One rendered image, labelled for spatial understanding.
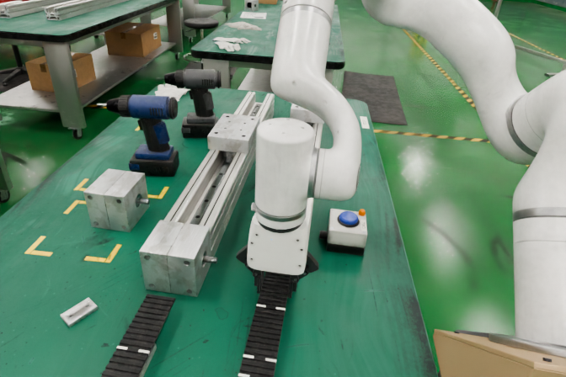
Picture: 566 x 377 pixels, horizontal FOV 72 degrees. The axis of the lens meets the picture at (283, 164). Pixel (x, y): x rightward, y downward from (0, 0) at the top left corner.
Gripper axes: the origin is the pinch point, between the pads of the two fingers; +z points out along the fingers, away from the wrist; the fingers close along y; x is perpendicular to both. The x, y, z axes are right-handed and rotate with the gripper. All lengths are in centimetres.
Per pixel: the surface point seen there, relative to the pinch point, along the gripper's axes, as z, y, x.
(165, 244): -6.5, -20.2, -0.9
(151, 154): -4, -39, 35
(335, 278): 3.0, 11.2, 6.3
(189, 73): -18, -37, 61
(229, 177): -5.5, -15.4, 25.3
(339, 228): -3.0, 11.2, 14.6
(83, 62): 41, -198, 245
